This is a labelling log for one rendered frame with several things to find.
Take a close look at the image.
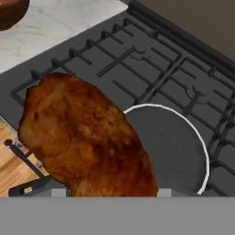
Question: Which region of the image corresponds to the dark grey plate white rim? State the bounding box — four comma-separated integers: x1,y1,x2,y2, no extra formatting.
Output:
123,103,211,196

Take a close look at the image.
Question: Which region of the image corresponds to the black gas hob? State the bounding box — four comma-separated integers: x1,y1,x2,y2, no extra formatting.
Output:
0,0,235,197

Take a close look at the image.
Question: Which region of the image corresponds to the brown wooden bowl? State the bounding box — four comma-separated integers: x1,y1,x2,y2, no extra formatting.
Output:
0,0,30,32

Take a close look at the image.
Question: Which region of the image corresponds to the brown chicken drumstick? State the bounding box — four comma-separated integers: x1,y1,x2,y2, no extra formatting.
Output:
17,72,159,197

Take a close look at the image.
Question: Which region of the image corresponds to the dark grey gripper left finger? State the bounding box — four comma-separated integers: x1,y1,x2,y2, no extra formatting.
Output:
7,175,72,197

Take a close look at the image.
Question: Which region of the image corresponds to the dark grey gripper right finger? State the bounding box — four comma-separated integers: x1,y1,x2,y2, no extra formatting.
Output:
156,187,196,197

